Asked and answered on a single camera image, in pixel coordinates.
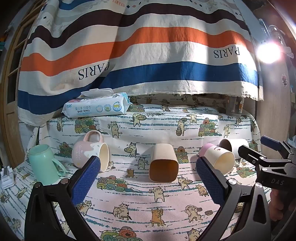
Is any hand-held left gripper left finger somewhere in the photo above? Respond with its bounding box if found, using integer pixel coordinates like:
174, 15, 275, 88
24, 155, 102, 241

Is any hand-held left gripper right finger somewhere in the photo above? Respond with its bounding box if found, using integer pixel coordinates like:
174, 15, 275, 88
195, 156, 271, 241

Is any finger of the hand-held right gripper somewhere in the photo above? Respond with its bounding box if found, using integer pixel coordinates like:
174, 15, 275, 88
260, 136, 296, 161
237, 145, 290, 171

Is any beige square cup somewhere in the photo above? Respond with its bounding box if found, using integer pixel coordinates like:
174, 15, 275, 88
149, 143, 179, 182

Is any pink and white cup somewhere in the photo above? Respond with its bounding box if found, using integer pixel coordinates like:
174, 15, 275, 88
199, 143, 236, 176

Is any person's right hand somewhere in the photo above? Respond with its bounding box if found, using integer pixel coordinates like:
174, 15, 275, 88
269, 189, 288, 222

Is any white mug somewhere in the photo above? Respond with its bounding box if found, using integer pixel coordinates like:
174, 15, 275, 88
218, 138, 250, 167

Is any pink and cream mug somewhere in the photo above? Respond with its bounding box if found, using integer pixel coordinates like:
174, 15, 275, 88
72, 130, 110, 172

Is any mint green mug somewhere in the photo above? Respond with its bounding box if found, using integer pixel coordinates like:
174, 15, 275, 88
28, 144, 65, 186

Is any clear plastic container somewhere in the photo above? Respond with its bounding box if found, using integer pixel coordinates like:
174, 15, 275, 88
225, 96, 246, 117

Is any cat print cloth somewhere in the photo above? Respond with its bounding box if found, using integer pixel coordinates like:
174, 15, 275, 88
0, 94, 263, 241

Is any baby wipes pack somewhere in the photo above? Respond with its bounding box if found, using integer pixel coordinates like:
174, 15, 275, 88
61, 88, 133, 118

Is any white power adapter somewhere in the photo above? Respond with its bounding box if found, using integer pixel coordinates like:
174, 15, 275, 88
0, 166, 15, 189

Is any bright lamp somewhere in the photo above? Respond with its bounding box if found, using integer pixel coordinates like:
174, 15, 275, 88
256, 19, 294, 64

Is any wooden door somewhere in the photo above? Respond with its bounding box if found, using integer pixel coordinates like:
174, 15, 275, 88
0, 0, 50, 163

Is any striped blanket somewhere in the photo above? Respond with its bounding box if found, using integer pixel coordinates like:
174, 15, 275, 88
17, 0, 265, 127

